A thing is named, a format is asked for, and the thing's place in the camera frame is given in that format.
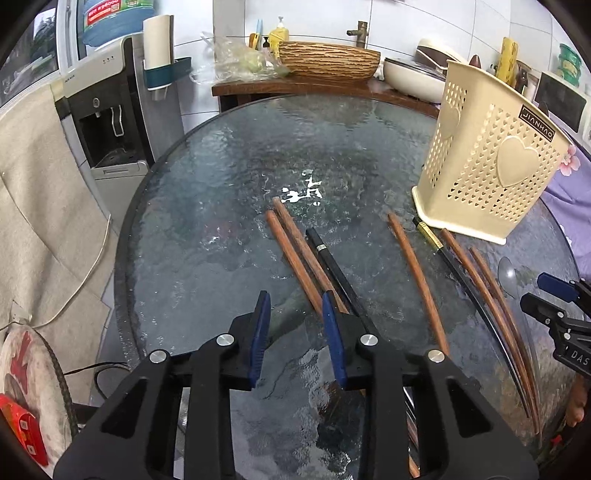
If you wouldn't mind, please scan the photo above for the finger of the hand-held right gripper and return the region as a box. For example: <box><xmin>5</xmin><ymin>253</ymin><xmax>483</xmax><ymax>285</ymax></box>
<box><xmin>520</xmin><ymin>294</ymin><xmax>591</xmax><ymax>344</ymax></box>
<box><xmin>538</xmin><ymin>272</ymin><xmax>591</xmax><ymax>319</ymax></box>

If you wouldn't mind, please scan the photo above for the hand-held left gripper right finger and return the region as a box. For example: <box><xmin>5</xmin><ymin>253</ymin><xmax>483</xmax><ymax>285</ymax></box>
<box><xmin>322</xmin><ymin>290</ymin><xmax>541</xmax><ymax>480</ymax></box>

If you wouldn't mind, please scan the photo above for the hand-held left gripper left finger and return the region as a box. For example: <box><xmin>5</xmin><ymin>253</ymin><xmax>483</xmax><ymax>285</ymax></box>
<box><xmin>53</xmin><ymin>291</ymin><xmax>273</xmax><ymax>480</ymax></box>

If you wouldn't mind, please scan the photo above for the clear plastic spoon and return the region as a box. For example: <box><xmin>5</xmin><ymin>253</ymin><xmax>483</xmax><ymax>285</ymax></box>
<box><xmin>498</xmin><ymin>256</ymin><xmax>527</xmax><ymax>305</ymax></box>

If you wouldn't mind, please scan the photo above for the brown wooden chopstick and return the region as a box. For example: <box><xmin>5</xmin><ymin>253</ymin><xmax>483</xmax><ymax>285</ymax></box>
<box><xmin>387</xmin><ymin>211</ymin><xmax>451</xmax><ymax>357</ymax></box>
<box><xmin>440</xmin><ymin>228</ymin><xmax>540</xmax><ymax>433</ymax></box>
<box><xmin>272</xmin><ymin>196</ymin><xmax>422</xmax><ymax>480</ymax></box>
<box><xmin>266</xmin><ymin>210</ymin><xmax>324</xmax><ymax>315</ymax></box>
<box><xmin>469</xmin><ymin>246</ymin><xmax>542</xmax><ymax>435</ymax></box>

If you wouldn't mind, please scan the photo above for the black chopstick silver band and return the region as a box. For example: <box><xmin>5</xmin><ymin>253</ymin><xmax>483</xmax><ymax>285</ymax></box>
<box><xmin>305</xmin><ymin>226</ymin><xmax>419</xmax><ymax>462</ymax></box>

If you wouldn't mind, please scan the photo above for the black chopstick gold band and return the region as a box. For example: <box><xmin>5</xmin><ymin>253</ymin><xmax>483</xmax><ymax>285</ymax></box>
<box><xmin>412</xmin><ymin>216</ymin><xmax>533</xmax><ymax>418</ymax></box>

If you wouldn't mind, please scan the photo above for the cream perforated utensil holder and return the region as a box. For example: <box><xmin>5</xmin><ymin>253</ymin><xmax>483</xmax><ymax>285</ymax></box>
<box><xmin>412</xmin><ymin>60</ymin><xmax>572</xmax><ymax>245</ymax></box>

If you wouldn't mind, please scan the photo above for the person's right hand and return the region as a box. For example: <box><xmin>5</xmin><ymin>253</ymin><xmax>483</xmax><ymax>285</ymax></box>
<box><xmin>567</xmin><ymin>375</ymin><xmax>591</xmax><ymax>428</ymax></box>

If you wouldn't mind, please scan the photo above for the purple floral cloth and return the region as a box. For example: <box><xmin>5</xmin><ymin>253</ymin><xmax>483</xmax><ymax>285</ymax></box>
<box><xmin>540</xmin><ymin>143</ymin><xmax>591</xmax><ymax>282</ymax></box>

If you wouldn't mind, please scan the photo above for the white microwave oven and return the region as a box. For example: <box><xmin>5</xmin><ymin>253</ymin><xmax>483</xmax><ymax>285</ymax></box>
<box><xmin>536</xmin><ymin>71</ymin><xmax>587</xmax><ymax>134</ymax></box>

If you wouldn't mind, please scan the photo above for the brown jar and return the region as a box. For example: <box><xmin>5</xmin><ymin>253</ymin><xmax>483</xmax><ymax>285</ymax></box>
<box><xmin>515</xmin><ymin>60</ymin><xmax>539</xmax><ymax>100</ymax></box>

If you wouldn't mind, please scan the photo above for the green tin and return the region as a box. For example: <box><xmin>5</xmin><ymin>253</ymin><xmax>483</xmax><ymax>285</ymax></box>
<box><xmin>558</xmin><ymin>43</ymin><xmax>583</xmax><ymax>86</ymax></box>

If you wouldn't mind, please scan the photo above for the round white red disc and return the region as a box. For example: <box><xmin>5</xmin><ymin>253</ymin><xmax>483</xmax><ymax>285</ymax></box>
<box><xmin>0</xmin><ymin>323</ymin><xmax>75</xmax><ymax>462</ymax></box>

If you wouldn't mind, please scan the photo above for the yellow box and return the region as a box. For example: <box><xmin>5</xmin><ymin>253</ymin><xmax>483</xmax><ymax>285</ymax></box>
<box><xmin>496</xmin><ymin>37</ymin><xmax>520</xmax><ymax>90</ymax></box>

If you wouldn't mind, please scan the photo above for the wooden sink counter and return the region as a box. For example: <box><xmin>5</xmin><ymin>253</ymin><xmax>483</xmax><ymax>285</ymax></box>
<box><xmin>212</xmin><ymin>76</ymin><xmax>439</xmax><ymax>118</ymax></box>

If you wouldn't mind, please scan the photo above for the white pot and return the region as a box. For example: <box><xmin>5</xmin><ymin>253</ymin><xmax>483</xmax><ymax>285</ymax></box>
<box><xmin>383</xmin><ymin>56</ymin><xmax>448</xmax><ymax>104</ymax></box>

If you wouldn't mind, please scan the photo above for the cream brown lid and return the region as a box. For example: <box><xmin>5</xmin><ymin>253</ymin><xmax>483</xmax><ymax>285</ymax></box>
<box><xmin>414</xmin><ymin>38</ymin><xmax>467</xmax><ymax>70</ymax></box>

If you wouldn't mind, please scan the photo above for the beige cloth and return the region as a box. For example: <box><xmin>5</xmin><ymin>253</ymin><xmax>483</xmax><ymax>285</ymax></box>
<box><xmin>0</xmin><ymin>83</ymin><xmax>121</xmax><ymax>333</ymax></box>

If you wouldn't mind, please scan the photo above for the clear plastic bag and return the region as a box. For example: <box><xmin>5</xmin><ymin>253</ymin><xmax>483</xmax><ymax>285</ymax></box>
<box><xmin>189</xmin><ymin>31</ymin><xmax>291</xmax><ymax>86</ymax></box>

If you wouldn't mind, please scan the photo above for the teal cup holder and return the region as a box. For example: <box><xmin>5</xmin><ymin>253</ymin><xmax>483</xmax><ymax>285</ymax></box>
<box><xmin>143</xmin><ymin>56</ymin><xmax>192</xmax><ymax>100</ymax></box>

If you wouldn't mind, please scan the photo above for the woven pattern basin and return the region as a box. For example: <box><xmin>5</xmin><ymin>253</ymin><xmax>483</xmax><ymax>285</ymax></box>
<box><xmin>277</xmin><ymin>41</ymin><xmax>382</xmax><ymax>83</ymax></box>

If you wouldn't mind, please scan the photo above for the white water dispenser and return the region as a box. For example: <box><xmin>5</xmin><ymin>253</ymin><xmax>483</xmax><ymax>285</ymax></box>
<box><xmin>58</xmin><ymin>36</ymin><xmax>185</xmax><ymax>234</ymax></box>

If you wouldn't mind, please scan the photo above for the yellow soap bottle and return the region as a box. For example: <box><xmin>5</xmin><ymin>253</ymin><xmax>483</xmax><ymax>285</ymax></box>
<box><xmin>269</xmin><ymin>16</ymin><xmax>290</xmax><ymax>54</ymax></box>

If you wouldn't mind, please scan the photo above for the bronze faucet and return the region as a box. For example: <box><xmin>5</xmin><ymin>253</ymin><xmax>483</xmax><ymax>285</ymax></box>
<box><xmin>346</xmin><ymin>21</ymin><xmax>370</xmax><ymax>49</ymax></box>

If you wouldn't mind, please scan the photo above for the cream paper cup stack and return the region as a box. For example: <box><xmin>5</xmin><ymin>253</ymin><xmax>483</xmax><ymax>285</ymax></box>
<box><xmin>142</xmin><ymin>14</ymin><xmax>176</xmax><ymax>63</ymax></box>

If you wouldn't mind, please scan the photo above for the blue water bottle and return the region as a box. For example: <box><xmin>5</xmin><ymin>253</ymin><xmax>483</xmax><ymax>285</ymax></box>
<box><xmin>81</xmin><ymin>0</ymin><xmax>155</xmax><ymax>47</ymax></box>

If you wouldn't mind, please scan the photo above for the window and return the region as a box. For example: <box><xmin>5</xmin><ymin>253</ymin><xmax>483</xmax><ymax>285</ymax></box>
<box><xmin>0</xmin><ymin>9</ymin><xmax>61</xmax><ymax>107</ymax></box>

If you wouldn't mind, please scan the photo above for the white cable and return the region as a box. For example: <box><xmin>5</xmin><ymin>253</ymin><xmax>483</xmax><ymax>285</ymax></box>
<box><xmin>28</xmin><ymin>212</ymin><xmax>114</xmax><ymax>330</ymax></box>

